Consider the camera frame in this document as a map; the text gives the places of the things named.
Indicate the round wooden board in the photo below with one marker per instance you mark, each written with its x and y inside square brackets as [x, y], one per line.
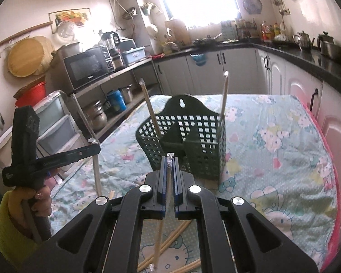
[24, 58]

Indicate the wall utensil holder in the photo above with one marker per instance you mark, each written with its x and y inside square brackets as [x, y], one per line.
[150, 8]

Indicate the white hanging colander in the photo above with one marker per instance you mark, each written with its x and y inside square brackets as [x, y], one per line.
[152, 31]

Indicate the metal kitchen rack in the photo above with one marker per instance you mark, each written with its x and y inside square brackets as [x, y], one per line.
[122, 74]

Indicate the spice rack with jars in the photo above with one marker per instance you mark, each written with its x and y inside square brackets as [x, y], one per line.
[241, 30]

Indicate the fruit wall poster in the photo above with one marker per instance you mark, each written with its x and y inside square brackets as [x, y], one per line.
[71, 15]

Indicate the round woven mat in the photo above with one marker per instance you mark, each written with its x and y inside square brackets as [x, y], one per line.
[49, 54]

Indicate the grey appliance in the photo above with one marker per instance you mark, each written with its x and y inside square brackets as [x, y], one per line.
[128, 43]

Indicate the small steel pot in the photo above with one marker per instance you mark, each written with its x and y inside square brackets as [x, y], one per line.
[127, 94]

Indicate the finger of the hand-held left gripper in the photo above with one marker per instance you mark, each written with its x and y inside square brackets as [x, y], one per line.
[71, 155]

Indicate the red plastic bucket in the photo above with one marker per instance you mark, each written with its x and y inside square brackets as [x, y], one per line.
[31, 95]

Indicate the wooden rolling pin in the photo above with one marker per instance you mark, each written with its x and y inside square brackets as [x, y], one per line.
[25, 31]

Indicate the steel kettle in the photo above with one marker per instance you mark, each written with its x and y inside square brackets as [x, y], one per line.
[302, 41]

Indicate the hanging cooking utensils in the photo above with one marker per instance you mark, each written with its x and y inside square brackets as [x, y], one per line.
[278, 1]

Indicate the cartoon printed blanket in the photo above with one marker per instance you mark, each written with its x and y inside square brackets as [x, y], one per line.
[272, 136]

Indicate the person's left hand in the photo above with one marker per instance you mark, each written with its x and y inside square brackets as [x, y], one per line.
[44, 204]

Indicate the cooking oil bottles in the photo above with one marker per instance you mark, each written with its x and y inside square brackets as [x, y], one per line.
[272, 31]

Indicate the blue hanging basket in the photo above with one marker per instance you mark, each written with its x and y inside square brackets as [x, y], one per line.
[198, 59]

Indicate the green plastic utensil basket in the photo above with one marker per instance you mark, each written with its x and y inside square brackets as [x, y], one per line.
[204, 148]

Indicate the frying pan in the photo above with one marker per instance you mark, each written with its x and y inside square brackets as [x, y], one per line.
[206, 40]

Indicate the steel basin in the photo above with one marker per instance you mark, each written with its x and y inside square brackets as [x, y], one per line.
[332, 49]

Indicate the large steel pot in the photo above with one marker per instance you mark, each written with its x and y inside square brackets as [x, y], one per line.
[97, 116]

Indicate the plastic drawer unit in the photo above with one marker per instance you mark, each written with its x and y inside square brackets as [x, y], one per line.
[56, 119]

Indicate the person's left forearm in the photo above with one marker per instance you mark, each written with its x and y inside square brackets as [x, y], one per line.
[8, 233]

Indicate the cardboard box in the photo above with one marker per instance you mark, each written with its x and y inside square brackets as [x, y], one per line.
[69, 49]

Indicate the round wall strainer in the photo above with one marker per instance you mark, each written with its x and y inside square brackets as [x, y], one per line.
[252, 5]

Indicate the black countertop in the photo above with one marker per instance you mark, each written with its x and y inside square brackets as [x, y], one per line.
[301, 55]

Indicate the kitchen window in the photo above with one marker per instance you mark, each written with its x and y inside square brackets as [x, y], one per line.
[199, 0]

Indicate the dark kettle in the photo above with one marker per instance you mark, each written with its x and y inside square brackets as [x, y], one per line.
[325, 38]

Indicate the light blue plastic tray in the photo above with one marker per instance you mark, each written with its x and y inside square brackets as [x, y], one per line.
[133, 56]

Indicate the wooden cutting board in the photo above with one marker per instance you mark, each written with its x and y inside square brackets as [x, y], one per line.
[179, 31]

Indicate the small white fan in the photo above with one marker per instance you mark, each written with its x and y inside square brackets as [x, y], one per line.
[66, 29]

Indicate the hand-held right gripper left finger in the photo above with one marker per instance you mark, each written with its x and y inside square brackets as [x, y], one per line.
[162, 189]

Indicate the blender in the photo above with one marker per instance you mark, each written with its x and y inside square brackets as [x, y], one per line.
[111, 45]

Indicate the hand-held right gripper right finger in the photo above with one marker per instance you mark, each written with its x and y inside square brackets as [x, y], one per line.
[178, 189]

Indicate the blue canister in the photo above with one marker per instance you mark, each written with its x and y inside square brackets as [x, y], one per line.
[116, 100]

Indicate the black microwave oven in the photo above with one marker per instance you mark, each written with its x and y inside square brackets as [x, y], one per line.
[85, 68]

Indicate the white kitchen cabinets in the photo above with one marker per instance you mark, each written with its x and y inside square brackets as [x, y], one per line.
[238, 68]

